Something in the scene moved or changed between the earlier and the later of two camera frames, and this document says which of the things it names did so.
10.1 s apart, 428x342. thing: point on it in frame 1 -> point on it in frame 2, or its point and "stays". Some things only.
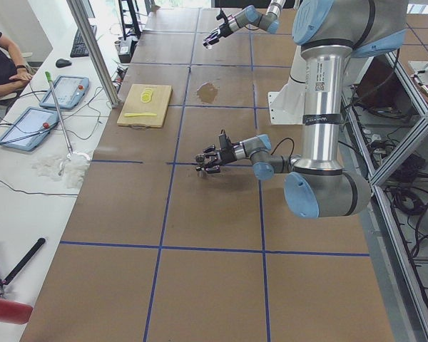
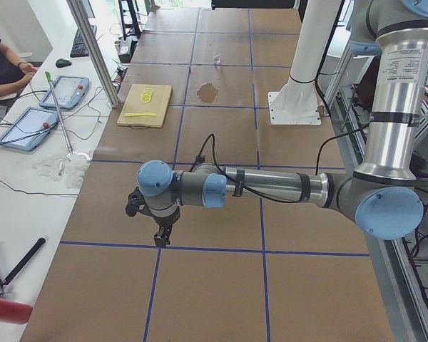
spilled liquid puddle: [207, 92] stays
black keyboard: [79, 49] stays
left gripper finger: [202, 159] -> [162, 236]
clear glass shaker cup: [207, 46] -> [217, 59]
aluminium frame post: [95, 52] stays
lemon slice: [145, 95] stays
